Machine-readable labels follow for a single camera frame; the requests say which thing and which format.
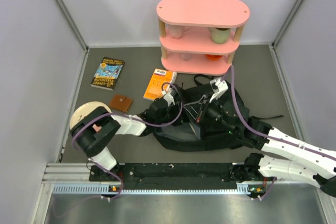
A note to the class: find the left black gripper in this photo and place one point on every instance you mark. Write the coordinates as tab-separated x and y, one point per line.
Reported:
176	108

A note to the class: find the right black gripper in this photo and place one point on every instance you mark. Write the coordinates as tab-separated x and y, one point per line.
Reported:
196	108

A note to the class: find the black student backpack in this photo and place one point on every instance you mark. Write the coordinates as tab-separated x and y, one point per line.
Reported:
189	136

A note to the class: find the orange paperback book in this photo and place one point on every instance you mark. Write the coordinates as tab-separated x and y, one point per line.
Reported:
153	90

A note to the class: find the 169-storey treehouse book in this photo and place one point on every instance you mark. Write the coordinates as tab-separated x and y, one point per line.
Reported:
107	74

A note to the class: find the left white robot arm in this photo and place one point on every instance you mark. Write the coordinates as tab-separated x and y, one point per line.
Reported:
93	125

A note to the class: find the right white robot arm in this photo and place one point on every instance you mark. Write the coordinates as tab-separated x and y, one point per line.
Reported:
281	156

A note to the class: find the brown leather wallet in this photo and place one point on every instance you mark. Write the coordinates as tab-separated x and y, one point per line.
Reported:
121	103

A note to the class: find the clear glass cup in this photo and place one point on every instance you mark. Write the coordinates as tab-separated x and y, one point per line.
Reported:
186	56

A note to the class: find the orange bowl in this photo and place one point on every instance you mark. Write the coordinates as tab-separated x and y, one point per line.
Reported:
213	57

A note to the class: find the pink three-tier shelf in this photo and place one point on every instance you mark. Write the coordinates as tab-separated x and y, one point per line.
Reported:
199	15

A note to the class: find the green mug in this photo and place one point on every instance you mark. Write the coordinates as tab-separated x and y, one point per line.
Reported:
219	35

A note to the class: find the cream floral plate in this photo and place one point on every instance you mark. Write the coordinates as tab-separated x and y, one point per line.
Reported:
84	110

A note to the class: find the pink mug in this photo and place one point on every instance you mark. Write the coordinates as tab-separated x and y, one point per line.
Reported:
177	31

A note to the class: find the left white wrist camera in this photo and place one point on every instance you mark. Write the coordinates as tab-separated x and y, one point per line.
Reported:
168	96

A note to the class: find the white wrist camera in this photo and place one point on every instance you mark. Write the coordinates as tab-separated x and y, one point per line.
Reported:
168	96
219	87

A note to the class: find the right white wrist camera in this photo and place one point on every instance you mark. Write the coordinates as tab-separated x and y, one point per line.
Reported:
219	87

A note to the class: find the grey cable duct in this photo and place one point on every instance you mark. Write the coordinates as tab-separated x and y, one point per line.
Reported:
105	189

